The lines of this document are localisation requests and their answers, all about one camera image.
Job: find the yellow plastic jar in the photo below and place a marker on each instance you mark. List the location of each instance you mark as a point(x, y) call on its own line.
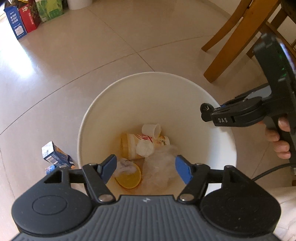
point(128, 144)

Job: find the blue juice carton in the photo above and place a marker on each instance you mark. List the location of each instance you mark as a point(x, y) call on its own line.
point(56, 157)

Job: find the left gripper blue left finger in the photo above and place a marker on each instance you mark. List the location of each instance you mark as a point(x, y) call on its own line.
point(94, 177)

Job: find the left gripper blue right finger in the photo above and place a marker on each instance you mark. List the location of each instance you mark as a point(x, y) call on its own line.
point(196, 177)

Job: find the green patterned box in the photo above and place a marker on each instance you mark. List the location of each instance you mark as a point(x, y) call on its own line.
point(49, 9)

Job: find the white tissue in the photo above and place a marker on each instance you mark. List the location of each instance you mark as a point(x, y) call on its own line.
point(144, 148)

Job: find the wooden chair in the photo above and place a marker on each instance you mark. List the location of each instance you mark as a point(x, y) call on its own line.
point(249, 18)

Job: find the red carton box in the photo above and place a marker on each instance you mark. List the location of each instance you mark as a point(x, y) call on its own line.
point(30, 16)

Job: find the orange peel half front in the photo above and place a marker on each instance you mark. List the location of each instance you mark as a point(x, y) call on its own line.
point(129, 178)

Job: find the blue carton box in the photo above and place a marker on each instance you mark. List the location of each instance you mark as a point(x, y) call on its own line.
point(15, 20)

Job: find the person right hand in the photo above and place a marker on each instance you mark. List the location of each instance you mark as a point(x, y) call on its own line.
point(282, 148)

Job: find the white plastic trash bin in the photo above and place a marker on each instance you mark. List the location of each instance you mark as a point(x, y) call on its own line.
point(155, 97)

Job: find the clear plastic bag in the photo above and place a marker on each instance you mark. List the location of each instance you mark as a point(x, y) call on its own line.
point(158, 170)

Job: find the lavender tissue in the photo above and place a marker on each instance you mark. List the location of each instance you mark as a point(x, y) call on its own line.
point(124, 166)

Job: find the small white yogurt bottle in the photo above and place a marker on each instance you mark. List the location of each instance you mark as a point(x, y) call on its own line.
point(151, 130)

